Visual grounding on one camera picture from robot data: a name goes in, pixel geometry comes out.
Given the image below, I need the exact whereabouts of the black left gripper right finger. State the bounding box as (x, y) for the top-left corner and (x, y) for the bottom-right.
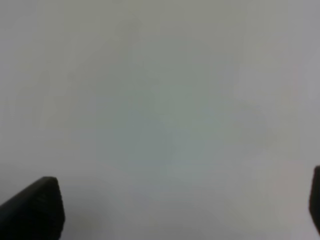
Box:
(309, 165), (320, 234)

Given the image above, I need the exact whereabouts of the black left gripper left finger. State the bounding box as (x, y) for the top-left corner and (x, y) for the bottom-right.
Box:
(0, 176), (65, 240)

